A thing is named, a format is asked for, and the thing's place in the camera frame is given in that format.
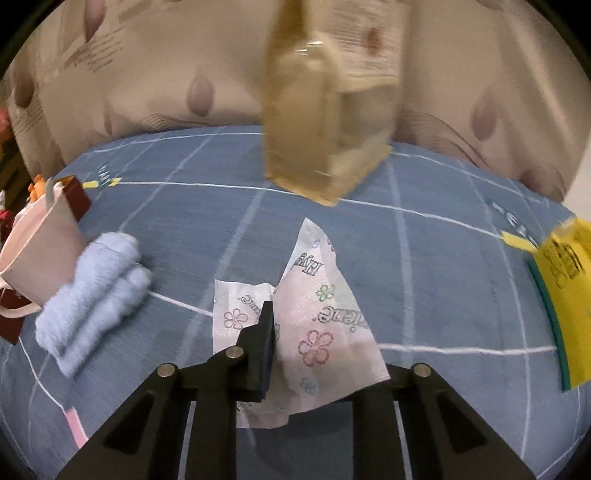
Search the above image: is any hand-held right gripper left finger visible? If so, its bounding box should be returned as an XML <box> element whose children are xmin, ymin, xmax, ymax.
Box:
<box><xmin>55</xmin><ymin>300</ymin><xmax>278</xmax><ymax>480</ymax></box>

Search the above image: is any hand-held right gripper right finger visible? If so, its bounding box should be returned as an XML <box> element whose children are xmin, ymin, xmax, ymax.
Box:
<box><xmin>339</xmin><ymin>364</ymin><xmax>536</xmax><ymax>480</ymax></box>

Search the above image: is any flower print paper napkin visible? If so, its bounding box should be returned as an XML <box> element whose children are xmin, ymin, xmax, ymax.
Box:
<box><xmin>212</xmin><ymin>218</ymin><xmax>389</xmax><ymax>430</ymax></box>

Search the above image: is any dark red tin box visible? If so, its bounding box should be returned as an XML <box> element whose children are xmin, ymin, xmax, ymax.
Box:
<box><xmin>0</xmin><ymin>175</ymin><xmax>92</xmax><ymax>344</ymax></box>

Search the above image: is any orange plush toy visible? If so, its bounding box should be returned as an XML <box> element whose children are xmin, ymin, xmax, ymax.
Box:
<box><xmin>27</xmin><ymin>178</ymin><xmax>49</xmax><ymax>204</ymax></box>

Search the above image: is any blue checked bed sheet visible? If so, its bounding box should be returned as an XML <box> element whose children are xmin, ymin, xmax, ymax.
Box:
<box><xmin>0</xmin><ymin>124</ymin><xmax>591</xmax><ymax>480</ymax></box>

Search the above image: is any yellow tissue pack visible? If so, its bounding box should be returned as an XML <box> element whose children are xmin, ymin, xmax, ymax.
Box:
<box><xmin>527</xmin><ymin>217</ymin><xmax>591</xmax><ymax>393</ymax></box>

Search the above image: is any light blue folded towel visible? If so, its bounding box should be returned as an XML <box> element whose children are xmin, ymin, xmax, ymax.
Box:
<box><xmin>35</xmin><ymin>232</ymin><xmax>153</xmax><ymax>377</ymax></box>

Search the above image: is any clear plastic bag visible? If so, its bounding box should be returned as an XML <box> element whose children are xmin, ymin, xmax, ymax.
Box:
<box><xmin>261</xmin><ymin>0</ymin><xmax>407</xmax><ymax>208</ymax></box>

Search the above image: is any beige leaf print curtain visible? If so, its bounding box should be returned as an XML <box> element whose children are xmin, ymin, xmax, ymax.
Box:
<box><xmin>0</xmin><ymin>0</ymin><xmax>591</xmax><ymax>204</ymax></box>

